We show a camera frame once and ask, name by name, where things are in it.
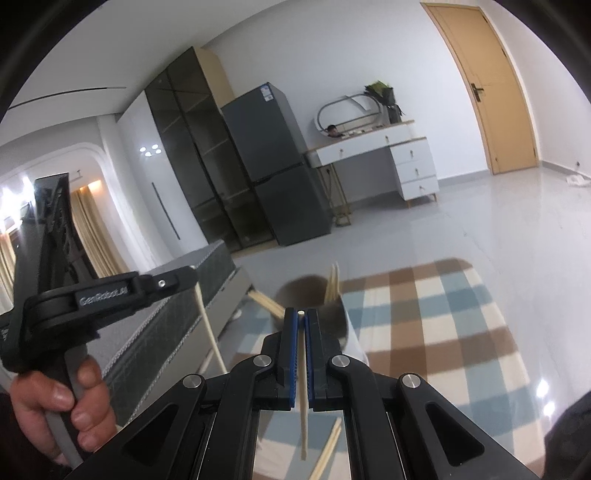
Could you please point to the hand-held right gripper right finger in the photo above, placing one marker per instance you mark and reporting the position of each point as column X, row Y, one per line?
column 310, row 360

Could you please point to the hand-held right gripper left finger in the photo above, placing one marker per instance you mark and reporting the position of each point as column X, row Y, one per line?
column 290, row 360

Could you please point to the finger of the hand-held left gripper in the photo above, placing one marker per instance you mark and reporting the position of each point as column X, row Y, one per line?
column 175, row 280

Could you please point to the white and grey utensil holder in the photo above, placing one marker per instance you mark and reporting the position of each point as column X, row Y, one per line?
column 330, row 318

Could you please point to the pile of bamboo chopsticks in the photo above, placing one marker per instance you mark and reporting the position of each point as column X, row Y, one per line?
column 328, row 443

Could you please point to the person's left hand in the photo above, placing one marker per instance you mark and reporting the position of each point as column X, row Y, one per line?
column 41, row 397

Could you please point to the dark grey quilted bed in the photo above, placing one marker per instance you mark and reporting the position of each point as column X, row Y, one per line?
column 161, row 332

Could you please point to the beige curtain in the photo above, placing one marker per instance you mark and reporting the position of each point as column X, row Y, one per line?
column 104, row 240

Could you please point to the white wardrobe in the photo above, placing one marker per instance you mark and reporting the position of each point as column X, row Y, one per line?
column 147, row 184

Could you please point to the dark glass cabinet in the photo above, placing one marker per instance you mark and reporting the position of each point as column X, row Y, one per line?
column 194, row 161

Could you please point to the dark grey refrigerator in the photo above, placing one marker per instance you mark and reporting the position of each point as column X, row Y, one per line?
column 277, row 161

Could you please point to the white dresser with drawers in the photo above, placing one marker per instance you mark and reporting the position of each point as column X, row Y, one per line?
column 415, row 161

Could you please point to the oval white-framed mirror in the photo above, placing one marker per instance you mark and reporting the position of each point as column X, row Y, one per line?
column 351, row 115

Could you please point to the dark potted plant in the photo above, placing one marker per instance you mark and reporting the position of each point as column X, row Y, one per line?
column 388, row 99

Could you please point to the light wooden door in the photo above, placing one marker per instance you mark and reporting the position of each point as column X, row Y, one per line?
column 489, row 92

